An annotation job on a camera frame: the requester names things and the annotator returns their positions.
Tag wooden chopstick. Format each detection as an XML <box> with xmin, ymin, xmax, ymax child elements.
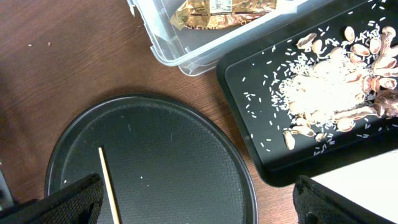
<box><xmin>98</xmin><ymin>147</ymin><xmax>120</xmax><ymax>224</ymax></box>

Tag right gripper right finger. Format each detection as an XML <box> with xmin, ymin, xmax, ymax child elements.
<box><xmin>293</xmin><ymin>175</ymin><xmax>391</xmax><ymax>224</ymax></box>

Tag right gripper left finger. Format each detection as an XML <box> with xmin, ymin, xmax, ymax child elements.
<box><xmin>1</xmin><ymin>174</ymin><xmax>104</xmax><ymax>224</ymax></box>

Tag clear plastic waste bin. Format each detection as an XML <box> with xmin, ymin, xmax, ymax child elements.
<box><xmin>127</xmin><ymin>0</ymin><xmax>329</xmax><ymax>77</ymax></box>

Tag food scraps and rice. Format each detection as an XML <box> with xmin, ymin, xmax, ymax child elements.
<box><xmin>242</xmin><ymin>0</ymin><xmax>398</xmax><ymax>156</ymax></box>

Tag round black serving tray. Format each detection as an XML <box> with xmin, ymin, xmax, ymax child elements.
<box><xmin>45</xmin><ymin>95</ymin><xmax>258</xmax><ymax>224</ymax></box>

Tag gold snack wrapper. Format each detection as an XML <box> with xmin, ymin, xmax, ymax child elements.
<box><xmin>170</xmin><ymin>0</ymin><xmax>277</xmax><ymax>30</ymax></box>

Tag black rectangular waste tray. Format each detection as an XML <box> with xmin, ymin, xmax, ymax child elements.
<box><xmin>216</xmin><ymin>1</ymin><xmax>397</xmax><ymax>187</ymax></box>

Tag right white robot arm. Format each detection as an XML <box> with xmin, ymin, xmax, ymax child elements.
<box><xmin>1</xmin><ymin>150</ymin><xmax>397</xmax><ymax>223</ymax></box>

